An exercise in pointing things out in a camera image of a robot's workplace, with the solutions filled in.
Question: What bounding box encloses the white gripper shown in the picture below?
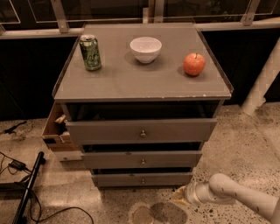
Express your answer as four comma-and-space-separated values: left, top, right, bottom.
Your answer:
171, 182, 235, 205

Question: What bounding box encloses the grey bottom drawer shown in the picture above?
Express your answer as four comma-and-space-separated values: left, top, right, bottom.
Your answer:
92, 172, 193, 187

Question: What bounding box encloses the grey drawer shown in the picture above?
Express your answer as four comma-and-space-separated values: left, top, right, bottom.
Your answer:
81, 150, 202, 169
92, 172, 193, 187
66, 118, 217, 145

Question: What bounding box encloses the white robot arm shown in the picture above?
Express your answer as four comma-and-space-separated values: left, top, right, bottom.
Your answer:
171, 173, 280, 224

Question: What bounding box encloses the grey middle drawer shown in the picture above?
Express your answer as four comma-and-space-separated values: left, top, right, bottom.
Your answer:
81, 150, 202, 169

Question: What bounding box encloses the grey top drawer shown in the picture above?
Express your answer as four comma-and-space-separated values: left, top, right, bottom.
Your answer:
66, 118, 217, 145

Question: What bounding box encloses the grey drawer cabinet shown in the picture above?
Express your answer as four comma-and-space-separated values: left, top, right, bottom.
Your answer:
53, 24, 232, 178

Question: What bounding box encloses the open cardboard box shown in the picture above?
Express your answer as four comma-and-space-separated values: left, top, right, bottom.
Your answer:
42, 103, 81, 162

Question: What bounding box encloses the white diagonal pole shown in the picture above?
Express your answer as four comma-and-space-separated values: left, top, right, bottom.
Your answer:
241, 39, 280, 116

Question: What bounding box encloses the red apple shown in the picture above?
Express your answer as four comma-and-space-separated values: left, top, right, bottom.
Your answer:
183, 52, 206, 76

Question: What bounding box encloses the white ceramic bowl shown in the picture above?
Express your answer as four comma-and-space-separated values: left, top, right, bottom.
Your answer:
129, 37, 162, 64

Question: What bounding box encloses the black pole on floor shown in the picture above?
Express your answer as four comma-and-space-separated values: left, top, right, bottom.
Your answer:
12, 151, 45, 224

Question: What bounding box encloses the black power adapter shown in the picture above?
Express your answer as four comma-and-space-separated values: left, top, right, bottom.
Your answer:
9, 160, 26, 171

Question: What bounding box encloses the green soda can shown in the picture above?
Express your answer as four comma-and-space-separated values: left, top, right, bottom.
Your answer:
80, 34, 102, 71

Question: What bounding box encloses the metal window railing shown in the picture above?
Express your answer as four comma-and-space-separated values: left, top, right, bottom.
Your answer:
0, 0, 280, 39

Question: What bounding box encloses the black floor cable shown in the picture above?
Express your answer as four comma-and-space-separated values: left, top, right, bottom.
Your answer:
0, 150, 95, 224

